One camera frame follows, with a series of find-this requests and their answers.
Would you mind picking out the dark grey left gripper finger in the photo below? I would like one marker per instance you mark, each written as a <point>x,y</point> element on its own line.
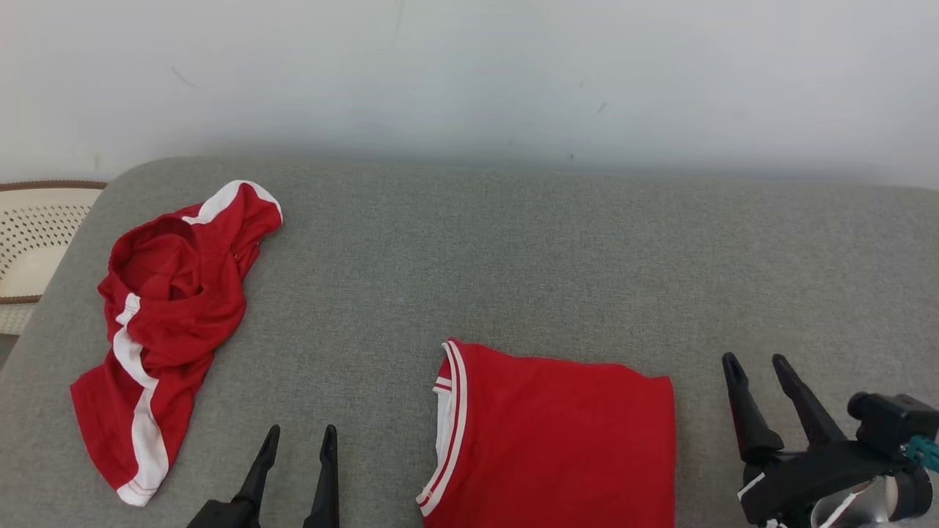
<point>326,491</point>
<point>258,473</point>

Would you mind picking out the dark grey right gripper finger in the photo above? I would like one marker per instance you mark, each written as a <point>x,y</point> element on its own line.
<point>750,425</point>
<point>807,411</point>

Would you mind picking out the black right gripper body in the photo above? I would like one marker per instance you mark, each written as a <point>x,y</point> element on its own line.
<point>814,473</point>

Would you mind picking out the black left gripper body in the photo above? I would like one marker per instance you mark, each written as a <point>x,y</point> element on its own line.
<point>224,515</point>

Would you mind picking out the red shorts with white stripe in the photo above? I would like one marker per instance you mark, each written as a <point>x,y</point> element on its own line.
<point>176,323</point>

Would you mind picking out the red jersey with white trim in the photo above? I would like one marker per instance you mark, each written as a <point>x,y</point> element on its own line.
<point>557,440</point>

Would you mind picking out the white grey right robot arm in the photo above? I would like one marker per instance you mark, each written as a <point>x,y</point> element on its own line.
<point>873,507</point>

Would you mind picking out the cream laundry basket brown rim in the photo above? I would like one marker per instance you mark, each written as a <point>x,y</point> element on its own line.
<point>37,242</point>

